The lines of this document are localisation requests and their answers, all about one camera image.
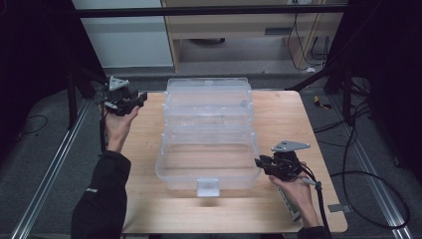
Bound thin black floor cable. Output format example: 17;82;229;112
19;115;50;135

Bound yellow black striped tape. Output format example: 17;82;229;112
313;95;332;111

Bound right hand-held gripper black cable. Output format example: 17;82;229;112
300;163;333;239

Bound black metal stand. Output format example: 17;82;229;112
66;66;110;130
285;63;354;125

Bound grey tape piece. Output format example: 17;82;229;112
327;203;352;214

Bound left hand-held gripper black cable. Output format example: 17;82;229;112
99;111;109;154

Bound green and white carton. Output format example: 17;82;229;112
275;183;303;222

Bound aluminium floor rail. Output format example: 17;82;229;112
11;99;91;239
331;96;414;239

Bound black floor cable bundle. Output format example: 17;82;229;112
313;78;372;133

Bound black horizontal bar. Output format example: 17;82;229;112
71;4;349;18

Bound hand-held gripper black cable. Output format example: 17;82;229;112
99;111;109;154
300;163;333;239

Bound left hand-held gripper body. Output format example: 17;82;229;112
98;76;138;117

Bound looped black floor cable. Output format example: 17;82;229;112
329;170;411;231

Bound person's right hand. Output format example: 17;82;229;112
268;165;321;228

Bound white cabinet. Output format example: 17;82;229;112
70;0;175;69

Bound clear plastic storage box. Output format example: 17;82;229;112
154;77;262;198

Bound hanging black desk cables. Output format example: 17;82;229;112
287;13;332;72

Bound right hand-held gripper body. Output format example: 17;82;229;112
270;139;312;182

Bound light wooden desk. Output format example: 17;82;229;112
161;0;349;72

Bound person's left hand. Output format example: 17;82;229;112
104;106;140;153

